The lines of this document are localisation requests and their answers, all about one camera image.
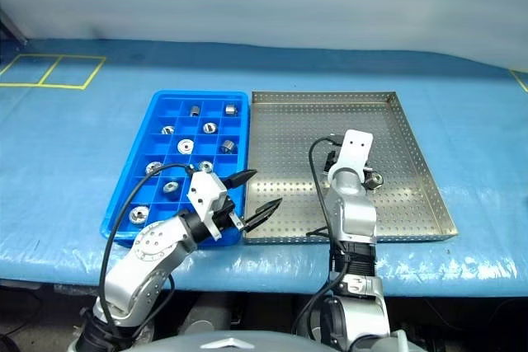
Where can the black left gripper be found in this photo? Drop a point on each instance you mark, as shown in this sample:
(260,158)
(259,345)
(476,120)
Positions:
(224,212)

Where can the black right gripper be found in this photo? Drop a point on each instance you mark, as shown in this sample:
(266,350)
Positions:
(331,161)

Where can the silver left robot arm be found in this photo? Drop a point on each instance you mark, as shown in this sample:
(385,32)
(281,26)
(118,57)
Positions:
(152,245)

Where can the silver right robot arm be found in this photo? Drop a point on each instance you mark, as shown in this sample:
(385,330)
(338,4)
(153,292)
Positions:
(354,216)

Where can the blue compartment organizer tray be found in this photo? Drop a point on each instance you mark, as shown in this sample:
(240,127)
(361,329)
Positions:
(212,106)

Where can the perforated metal tray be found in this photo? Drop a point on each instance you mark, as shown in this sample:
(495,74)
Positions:
(288,142)

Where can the grey rounded housing under table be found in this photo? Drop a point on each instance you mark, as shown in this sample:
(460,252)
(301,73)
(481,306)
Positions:
(206,315)

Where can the grey robot torso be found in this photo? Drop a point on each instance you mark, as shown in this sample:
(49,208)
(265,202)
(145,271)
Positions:
(231,345)

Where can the blue plastic table cover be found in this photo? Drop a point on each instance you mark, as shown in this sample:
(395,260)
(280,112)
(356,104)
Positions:
(62,154)

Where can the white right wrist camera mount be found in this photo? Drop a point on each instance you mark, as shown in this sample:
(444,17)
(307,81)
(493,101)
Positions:
(356,150)

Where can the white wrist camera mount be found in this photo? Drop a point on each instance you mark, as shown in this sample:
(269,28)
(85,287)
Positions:
(356,150)
(204,191)

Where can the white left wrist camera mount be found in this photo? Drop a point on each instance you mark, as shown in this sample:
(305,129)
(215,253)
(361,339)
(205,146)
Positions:
(204,191)

